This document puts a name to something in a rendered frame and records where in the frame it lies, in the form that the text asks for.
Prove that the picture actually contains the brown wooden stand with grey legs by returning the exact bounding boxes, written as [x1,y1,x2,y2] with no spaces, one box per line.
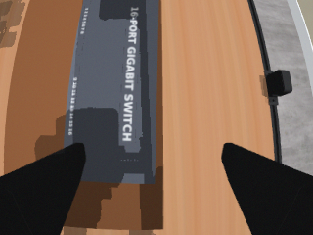
[4,0,163,230]

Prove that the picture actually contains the dark grey network switch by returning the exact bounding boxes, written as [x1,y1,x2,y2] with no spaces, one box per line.
[64,0,158,184]

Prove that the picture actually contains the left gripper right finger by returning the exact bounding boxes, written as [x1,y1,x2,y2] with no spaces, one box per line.
[221,143,313,235]

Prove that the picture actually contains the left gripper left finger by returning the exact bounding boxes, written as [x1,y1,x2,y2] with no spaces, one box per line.
[0,143,86,235]

